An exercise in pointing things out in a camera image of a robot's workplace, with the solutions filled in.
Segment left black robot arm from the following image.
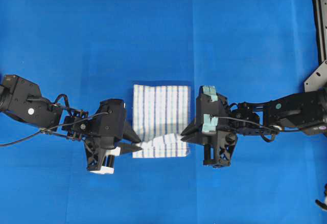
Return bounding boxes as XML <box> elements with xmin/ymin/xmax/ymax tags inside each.
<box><xmin>1</xmin><ymin>75</ymin><xmax>141</xmax><ymax>175</ymax></box>

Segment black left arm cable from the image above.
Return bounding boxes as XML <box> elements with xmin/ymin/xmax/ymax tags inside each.
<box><xmin>0</xmin><ymin>111</ymin><xmax>109</xmax><ymax>148</ymax></box>

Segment black white clamp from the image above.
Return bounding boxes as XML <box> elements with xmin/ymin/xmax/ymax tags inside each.
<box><xmin>315</xmin><ymin>183</ymin><xmax>327</xmax><ymax>211</ymax></box>

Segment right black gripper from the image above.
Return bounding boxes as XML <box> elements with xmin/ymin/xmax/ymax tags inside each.
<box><xmin>181</xmin><ymin>120</ymin><xmax>238</xmax><ymax>168</ymax></box>

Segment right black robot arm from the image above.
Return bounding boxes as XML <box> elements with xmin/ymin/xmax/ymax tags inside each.
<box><xmin>181</xmin><ymin>86</ymin><xmax>326</xmax><ymax>168</ymax></box>

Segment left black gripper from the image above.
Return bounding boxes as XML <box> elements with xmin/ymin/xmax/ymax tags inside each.
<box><xmin>62</xmin><ymin>116</ymin><xmax>142</xmax><ymax>175</ymax></box>

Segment black aluminium frame rail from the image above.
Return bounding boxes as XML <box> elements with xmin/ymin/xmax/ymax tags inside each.
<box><xmin>312</xmin><ymin>0</ymin><xmax>327</xmax><ymax>64</ymax></box>

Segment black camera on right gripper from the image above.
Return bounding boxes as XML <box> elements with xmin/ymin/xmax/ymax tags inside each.
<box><xmin>196</xmin><ymin>85</ymin><xmax>228</xmax><ymax>135</ymax></box>

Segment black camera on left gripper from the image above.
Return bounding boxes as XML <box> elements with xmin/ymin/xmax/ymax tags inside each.
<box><xmin>89</xmin><ymin>99</ymin><xmax>127</xmax><ymax>149</ymax></box>

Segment blue striped white towel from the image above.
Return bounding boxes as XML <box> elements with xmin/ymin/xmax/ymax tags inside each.
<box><xmin>132</xmin><ymin>84</ymin><xmax>191</xmax><ymax>159</ymax></box>

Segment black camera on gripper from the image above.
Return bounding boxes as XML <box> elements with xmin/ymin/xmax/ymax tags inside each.
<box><xmin>196</xmin><ymin>85</ymin><xmax>228</xmax><ymax>135</ymax></box>
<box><xmin>89</xmin><ymin>99</ymin><xmax>127</xmax><ymax>149</ymax></box>

